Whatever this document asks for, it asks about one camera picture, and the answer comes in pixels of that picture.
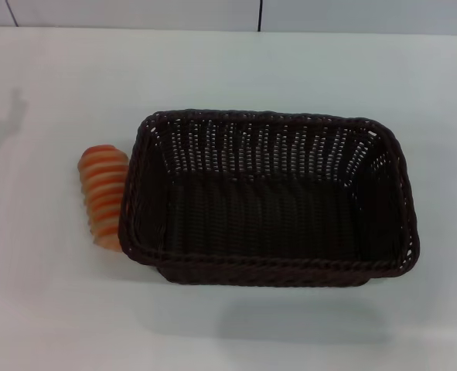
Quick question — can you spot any dark brown woven rectangular basket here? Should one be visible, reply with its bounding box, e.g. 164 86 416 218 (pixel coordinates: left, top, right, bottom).
118 108 423 289

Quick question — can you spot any orange striped bread loaf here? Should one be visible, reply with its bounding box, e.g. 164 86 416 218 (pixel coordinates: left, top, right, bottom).
77 143 131 254

